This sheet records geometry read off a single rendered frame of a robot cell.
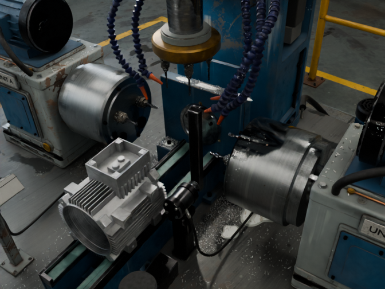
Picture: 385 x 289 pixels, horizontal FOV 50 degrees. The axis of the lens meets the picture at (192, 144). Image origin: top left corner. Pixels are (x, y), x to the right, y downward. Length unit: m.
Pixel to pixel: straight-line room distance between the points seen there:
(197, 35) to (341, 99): 2.49
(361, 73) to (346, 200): 3.01
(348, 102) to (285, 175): 2.47
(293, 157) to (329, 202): 0.14
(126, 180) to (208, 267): 0.37
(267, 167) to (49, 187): 0.80
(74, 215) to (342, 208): 0.64
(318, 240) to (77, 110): 0.78
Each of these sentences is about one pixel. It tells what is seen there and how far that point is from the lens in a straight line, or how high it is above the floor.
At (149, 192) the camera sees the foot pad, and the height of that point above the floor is 1.07.
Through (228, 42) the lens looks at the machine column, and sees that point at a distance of 1.28.
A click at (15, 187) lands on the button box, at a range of 1.14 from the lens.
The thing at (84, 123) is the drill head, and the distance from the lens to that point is 1.31.
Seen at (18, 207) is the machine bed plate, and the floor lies 0.80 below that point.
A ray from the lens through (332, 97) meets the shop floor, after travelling 3.45.
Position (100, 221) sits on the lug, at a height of 1.09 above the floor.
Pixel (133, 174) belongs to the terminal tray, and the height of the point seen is 1.12.
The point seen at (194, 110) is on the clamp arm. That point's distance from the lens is 0.95.
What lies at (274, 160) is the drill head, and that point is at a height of 1.14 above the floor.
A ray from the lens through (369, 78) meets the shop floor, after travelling 3.81.
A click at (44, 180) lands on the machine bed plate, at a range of 1.53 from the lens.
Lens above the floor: 1.79
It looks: 39 degrees down
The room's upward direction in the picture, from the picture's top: 2 degrees counter-clockwise
